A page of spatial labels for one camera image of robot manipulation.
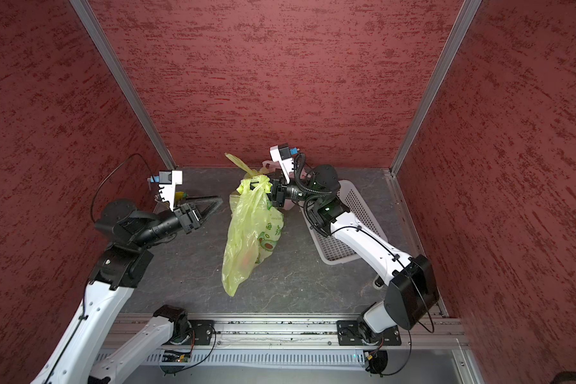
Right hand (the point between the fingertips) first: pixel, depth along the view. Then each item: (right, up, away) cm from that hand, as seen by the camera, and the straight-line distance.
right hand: (246, 189), depth 59 cm
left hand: (-6, -4, -2) cm, 7 cm away
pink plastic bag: (+1, +11, +48) cm, 49 cm away
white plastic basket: (+28, -24, +33) cm, 49 cm away
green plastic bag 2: (+2, -10, 0) cm, 10 cm away
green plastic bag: (-5, +7, +33) cm, 34 cm away
